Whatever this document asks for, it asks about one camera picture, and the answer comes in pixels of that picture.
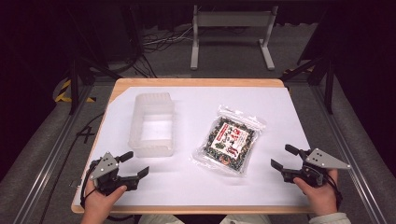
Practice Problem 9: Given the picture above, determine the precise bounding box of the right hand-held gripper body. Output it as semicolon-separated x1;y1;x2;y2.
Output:
281;147;351;189

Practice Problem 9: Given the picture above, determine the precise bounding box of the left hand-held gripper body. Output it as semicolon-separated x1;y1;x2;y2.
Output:
88;151;140;196

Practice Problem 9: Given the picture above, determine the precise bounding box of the translucent plastic container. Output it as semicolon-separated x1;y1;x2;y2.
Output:
128;91;176;158

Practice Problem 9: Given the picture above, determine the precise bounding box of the clear snack bag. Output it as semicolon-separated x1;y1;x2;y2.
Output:
191;105;267;177

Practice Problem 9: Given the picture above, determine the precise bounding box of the person's left hand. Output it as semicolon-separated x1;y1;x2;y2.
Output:
82;180;128;218

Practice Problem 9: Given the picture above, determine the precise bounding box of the person's right hand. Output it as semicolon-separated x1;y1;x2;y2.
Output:
292;169;340;217

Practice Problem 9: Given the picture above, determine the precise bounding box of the white paper sheet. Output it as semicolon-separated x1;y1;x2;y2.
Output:
74;86;312;207

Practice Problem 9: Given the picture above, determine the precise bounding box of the black tripod stand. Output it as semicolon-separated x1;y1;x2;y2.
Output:
64;0;123;116
279;55;336;115

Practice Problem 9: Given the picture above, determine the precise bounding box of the yellow black hazard tape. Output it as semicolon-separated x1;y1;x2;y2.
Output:
54;78;96;104

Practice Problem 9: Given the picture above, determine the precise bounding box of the wooden table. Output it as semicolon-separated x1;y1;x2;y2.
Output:
70;77;314;215

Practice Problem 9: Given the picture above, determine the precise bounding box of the grey metal floor stand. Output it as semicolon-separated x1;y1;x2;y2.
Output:
190;4;279;71

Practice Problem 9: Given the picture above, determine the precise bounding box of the left hand-held gripper cable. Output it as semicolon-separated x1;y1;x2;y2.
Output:
79;161;101;210

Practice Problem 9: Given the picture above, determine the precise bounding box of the hand-held gripper cable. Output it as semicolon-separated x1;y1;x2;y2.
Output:
79;161;101;210
323;174;344;210

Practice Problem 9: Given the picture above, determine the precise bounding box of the aluminium rail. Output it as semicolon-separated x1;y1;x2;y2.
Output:
311;83;389;224
12;83;94;224

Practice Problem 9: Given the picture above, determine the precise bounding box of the right hand-held gripper cable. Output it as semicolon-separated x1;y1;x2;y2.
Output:
323;174;344;210

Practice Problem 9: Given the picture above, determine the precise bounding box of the black floor cable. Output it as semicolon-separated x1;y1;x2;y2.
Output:
38;111;106;224

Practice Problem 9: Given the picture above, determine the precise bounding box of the bundle of floor cables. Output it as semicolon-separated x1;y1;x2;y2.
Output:
141;26;194;54

